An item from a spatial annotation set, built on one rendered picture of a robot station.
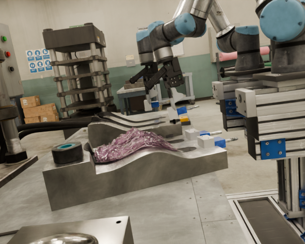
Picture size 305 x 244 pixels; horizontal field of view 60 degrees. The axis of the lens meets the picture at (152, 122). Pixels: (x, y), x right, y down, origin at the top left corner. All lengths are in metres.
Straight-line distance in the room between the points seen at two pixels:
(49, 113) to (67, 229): 7.28
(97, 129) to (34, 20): 7.27
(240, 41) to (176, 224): 1.12
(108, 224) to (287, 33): 0.70
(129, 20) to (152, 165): 7.09
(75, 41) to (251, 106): 4.39
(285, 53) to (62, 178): 0.81
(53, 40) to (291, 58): 4.58
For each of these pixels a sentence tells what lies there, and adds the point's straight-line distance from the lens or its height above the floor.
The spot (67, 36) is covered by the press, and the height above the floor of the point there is 1.88.
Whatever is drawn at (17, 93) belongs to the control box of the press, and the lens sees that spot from 1.66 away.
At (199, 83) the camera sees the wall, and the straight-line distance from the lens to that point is 7.73.
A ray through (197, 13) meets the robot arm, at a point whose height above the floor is 1.31.
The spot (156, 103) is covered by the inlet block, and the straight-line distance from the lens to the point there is 1.37.
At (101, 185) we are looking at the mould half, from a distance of 0.72.
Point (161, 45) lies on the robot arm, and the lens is 1.09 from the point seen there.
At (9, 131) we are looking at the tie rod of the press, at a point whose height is 0.93.
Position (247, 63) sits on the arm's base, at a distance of 1.48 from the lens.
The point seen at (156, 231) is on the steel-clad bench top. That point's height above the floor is 0.80.
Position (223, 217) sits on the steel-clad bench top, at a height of 0.80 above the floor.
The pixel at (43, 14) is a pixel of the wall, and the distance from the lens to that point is 8.18.
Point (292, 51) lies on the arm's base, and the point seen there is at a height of 1.11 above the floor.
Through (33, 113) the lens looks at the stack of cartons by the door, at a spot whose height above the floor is 0.37.
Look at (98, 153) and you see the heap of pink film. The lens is 0.80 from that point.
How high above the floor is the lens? 1.12
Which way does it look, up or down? 11 degrees down
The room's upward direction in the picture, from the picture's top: 8 degrees counter-clockwise
